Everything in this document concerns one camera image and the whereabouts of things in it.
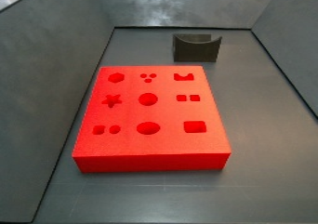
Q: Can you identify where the red foam shape board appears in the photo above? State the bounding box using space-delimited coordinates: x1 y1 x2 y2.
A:
72 65 231 173

